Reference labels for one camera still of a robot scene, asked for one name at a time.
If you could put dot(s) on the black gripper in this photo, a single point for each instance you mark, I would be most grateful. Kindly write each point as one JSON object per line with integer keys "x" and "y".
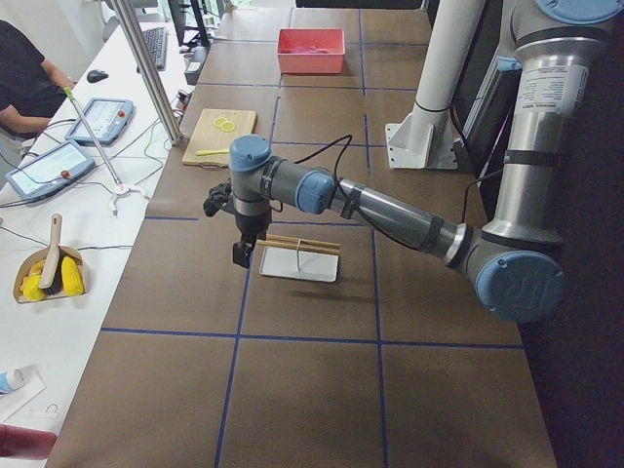
{"x": 249, "y": 225}

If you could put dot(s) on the yellow corn toy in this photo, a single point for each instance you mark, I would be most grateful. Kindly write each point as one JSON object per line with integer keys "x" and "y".
{"x": 71, "y": 277}

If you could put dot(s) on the aluminium frame post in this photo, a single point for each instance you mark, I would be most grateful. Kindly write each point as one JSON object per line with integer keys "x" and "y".
{"x": 125, "y": 13}

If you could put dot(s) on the white tube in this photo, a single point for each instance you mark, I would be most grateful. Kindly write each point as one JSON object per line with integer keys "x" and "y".
{"x": 10, "y": 381}

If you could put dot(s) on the teach pendant tablet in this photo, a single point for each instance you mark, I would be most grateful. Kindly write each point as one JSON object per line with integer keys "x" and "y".
{"x": 108, "y": 118}
{"x": 50, "y": 172}

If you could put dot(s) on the white rack tray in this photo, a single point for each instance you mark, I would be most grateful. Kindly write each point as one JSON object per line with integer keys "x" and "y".
{"x": 299, "y": 265}

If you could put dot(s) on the pink sponge cloth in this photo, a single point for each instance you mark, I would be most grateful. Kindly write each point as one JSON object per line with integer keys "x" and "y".
{"x": 306, "y": 50}

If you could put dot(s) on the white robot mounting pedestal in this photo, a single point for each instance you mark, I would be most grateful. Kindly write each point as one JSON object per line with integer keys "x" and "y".
{"x": 424, "y": 139}

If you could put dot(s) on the black keyboard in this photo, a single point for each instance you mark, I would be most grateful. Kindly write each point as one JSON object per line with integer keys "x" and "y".
{"x": 156, "y": 39}

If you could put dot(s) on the seated person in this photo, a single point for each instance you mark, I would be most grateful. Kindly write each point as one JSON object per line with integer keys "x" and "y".
{"x": 32, "y": 87}

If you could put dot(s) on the wooden rack rod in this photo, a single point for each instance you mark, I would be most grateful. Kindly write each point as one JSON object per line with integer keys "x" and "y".
{"x": 299, "y": 247}
{"x": 288, "y": 239}

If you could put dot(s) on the black computer mouse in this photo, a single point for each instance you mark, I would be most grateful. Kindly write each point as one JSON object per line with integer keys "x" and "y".
{"x": 96, "y": 75}

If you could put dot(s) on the long grabber stick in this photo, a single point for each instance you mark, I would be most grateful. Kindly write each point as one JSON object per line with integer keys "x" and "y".
{"x": 121, "y": 189}

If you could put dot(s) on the wooden cutting board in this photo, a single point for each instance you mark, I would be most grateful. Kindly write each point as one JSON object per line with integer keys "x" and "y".
{"x": 207, "y": 136}

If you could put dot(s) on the yellow plastic knife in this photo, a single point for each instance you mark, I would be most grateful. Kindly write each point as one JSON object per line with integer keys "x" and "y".
{"x": 211, "y": 152}

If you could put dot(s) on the pink plastic bin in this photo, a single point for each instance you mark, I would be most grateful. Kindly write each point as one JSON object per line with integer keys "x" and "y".
{"x": 325, "y": 64}

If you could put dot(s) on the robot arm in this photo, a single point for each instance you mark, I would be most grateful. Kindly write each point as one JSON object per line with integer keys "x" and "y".
{"x": 511, "y": 261}

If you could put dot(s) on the wooden dustpan with brush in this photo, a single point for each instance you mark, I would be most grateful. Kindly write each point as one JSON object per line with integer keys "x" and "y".
{"x": 39, "y": 277}

